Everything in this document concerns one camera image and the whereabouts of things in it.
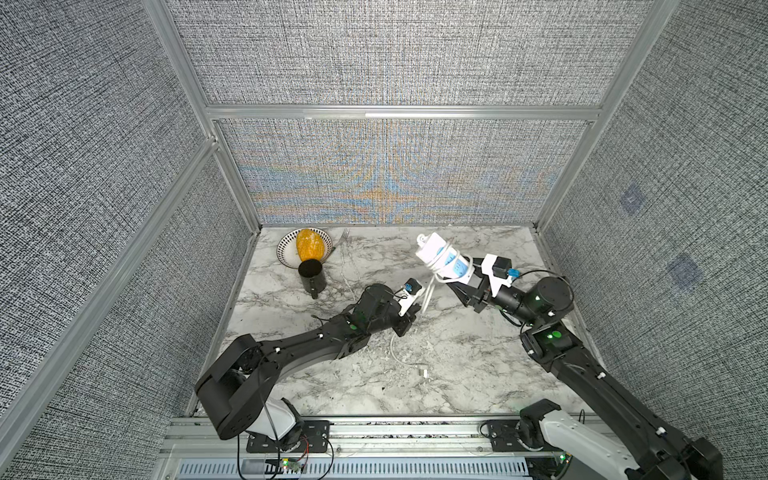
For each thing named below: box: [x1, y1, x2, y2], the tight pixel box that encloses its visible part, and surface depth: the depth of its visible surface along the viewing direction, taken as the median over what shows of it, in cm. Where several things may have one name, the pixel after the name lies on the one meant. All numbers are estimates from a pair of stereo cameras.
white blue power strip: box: [415, 232, 475, 284], surface depth 63 cm
